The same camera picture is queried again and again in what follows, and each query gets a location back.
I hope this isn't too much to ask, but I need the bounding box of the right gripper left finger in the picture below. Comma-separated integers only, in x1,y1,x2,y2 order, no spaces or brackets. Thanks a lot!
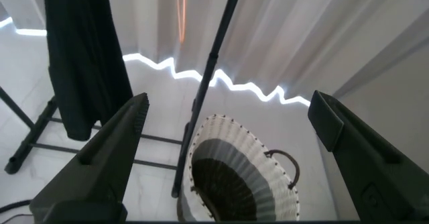
29,92,150,223

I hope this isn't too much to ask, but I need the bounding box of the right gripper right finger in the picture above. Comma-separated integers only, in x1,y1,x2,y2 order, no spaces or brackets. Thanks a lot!
307,89,429,223

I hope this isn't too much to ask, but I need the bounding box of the black garment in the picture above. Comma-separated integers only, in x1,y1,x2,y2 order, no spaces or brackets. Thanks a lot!
42,0,134,142

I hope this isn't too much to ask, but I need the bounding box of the pink clothes hanger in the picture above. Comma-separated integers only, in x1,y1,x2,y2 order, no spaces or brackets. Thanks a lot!
174,0,188,45

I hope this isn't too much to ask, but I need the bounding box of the white laundry basket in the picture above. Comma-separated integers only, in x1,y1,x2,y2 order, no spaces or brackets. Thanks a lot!
176,113,302,223

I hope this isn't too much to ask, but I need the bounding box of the black clothes rack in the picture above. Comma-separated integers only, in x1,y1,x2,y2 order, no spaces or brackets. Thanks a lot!
0,0,246,199

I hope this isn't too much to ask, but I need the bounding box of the white curtain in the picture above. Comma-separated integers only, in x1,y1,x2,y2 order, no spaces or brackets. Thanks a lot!
0,0,429,108

